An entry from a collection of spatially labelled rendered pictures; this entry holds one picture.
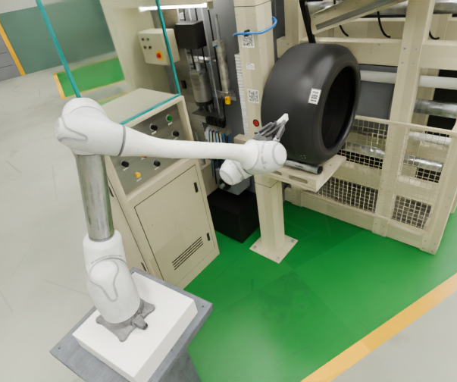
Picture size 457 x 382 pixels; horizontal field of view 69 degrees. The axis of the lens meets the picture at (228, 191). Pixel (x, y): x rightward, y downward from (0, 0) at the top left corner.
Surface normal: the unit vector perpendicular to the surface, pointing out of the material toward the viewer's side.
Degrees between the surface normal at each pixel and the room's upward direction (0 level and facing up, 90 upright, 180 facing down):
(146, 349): 1
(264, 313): 0
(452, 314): 0
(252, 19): 90
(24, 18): 90
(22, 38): 90
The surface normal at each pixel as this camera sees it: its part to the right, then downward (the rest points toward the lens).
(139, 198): 0.76, 0.29
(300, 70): -0.49, -0.32
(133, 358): -0.14, -0.81
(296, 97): -0.61, 0.04
